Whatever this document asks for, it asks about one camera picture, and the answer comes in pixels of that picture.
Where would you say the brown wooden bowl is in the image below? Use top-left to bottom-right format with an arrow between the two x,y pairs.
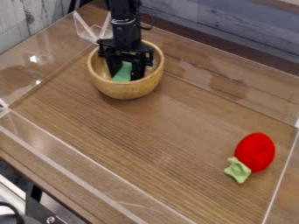
86,40 -> 164,100

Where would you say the black cable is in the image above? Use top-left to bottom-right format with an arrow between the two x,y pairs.
0,200 -> 26,224

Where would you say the green rectangular block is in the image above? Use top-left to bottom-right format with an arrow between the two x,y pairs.
112,61 -> 132,82

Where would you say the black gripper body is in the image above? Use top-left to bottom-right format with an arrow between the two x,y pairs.
97,38 -> 155,67

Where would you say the light green plastic toy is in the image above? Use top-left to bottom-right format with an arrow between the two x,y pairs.
224,157 -> 251,184

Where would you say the clear acrylic corner bracket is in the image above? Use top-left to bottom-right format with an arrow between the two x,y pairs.
72,11 -> 113,44

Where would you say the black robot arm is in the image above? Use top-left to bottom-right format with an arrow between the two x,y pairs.
97,0 -> 155,82

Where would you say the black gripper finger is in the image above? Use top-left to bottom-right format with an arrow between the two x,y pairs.
105,55 -> 123,77
131,59 -> 145,81

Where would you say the red plush ball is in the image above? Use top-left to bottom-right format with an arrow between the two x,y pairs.
233,133 -> 276,172

